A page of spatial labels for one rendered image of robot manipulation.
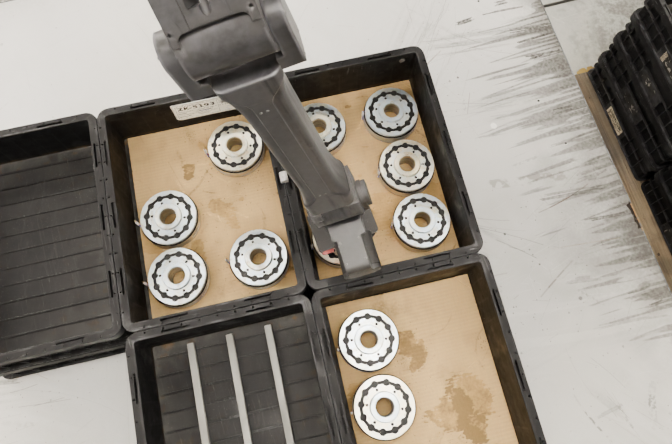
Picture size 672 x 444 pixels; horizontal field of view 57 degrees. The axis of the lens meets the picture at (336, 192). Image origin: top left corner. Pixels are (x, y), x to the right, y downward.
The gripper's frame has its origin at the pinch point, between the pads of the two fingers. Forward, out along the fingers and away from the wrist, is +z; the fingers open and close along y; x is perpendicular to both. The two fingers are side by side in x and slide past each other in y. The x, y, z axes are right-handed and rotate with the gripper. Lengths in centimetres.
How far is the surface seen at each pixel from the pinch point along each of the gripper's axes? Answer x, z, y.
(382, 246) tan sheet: -3.9, 4.2, 6.7
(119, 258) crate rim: 8.0, -5.2, -36.0
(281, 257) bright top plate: 0.1, 1.6, -11.1
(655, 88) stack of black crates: 16, 45, 99
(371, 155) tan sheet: 13.3, 4.9, 11.4
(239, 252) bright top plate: 3.6, 1.8, -17.7
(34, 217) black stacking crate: 24, 6, -51
